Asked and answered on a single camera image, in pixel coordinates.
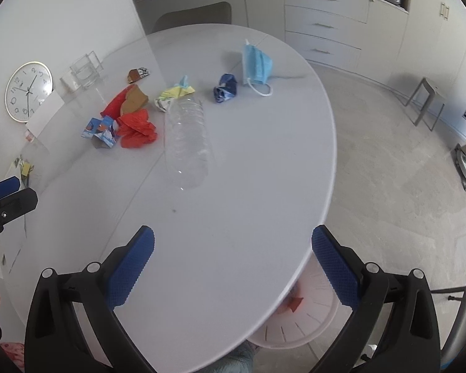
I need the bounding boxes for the blue white crushed carton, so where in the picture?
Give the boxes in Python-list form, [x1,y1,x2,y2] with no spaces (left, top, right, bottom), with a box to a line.
[81,116,117,148]

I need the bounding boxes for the red wrapper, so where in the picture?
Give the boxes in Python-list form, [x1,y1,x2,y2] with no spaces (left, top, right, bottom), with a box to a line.
[100,84,135,120]

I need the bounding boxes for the red plastic bag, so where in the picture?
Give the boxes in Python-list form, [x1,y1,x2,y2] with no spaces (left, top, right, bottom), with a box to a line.
[117,109,158,148]

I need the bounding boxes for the brown cardboard piece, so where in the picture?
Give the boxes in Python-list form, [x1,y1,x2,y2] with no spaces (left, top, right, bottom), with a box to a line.
[119,84,149,116]

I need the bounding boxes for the small brown snack wrapper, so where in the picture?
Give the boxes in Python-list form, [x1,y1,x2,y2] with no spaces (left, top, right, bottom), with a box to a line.
[127,67,150,84]

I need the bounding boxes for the clear plastic bottle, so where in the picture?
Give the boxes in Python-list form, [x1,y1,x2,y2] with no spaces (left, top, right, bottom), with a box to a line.
[165,95,210,190]

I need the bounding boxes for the yellow wrapper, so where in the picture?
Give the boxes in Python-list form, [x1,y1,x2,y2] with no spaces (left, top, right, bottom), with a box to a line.
[154,75,195,112]

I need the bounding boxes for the dark blue wrapper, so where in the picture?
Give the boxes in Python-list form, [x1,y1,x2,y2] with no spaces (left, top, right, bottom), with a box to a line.
[213,73,237,104]

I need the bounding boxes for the blue surgical face mask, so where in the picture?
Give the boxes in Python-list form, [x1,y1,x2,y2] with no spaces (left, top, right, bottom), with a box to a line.
[241,39,273,97]

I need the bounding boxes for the white trash bin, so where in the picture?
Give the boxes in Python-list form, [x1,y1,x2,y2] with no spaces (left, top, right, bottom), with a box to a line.
[249,257,339,349]

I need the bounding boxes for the grey chair at right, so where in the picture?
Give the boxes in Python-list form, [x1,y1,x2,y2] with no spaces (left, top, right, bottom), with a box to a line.
[431,285,466,371]

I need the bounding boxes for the white card on table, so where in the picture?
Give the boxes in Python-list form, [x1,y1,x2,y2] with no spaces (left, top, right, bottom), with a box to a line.
[25,91,65,141]

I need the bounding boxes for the clear acrylic holder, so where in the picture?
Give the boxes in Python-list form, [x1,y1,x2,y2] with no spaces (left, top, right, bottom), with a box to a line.
[60,51,103,94]

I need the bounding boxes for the person's grey quilted leg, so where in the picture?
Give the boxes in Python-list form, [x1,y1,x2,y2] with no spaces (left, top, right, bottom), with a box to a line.
[202,341,258,373]

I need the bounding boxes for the white oval table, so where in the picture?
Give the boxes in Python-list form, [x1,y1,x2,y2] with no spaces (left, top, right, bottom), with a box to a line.
[0,25,337,372]

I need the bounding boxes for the grey small stool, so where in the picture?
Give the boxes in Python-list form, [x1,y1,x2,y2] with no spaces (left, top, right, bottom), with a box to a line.
[403,77,446,131]

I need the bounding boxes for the grey chair behind table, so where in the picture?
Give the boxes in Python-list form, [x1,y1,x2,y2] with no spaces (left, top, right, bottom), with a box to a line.
[152,2,232,33]

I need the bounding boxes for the white drawer cabinet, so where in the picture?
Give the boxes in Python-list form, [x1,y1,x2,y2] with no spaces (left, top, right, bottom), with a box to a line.
[282,0,374,69]

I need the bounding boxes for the white round wall clock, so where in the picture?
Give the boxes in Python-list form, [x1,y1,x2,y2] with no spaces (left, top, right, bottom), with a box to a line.
[4,61,53,124]

